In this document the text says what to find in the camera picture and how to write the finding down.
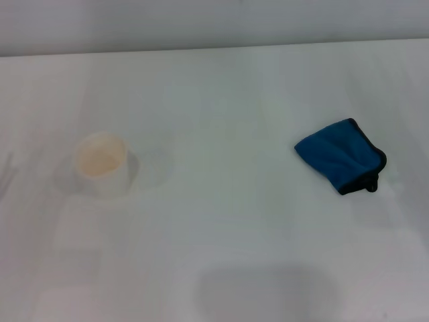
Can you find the white paper cup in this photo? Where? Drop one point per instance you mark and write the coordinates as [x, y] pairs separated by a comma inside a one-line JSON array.
[[100, 166]]

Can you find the blue rag with black trim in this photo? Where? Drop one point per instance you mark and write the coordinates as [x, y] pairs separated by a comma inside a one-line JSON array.
[[342, 157]]

